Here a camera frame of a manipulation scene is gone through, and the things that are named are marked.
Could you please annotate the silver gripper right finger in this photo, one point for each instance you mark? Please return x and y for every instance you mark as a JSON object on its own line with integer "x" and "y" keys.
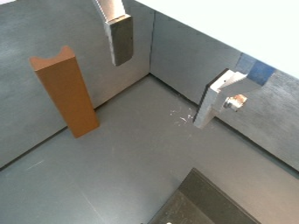
{"x": 225, "y": 92}

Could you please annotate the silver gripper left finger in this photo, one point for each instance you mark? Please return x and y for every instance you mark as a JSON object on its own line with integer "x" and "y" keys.
{"x": 120, "y": 29}

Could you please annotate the orange arch block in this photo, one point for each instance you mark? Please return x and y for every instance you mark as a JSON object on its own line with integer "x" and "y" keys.
{"x": 61, "y": 77}

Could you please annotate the dark grey block holder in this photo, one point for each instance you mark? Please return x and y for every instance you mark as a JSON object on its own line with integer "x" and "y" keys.
{"x": 200, "y": 203}

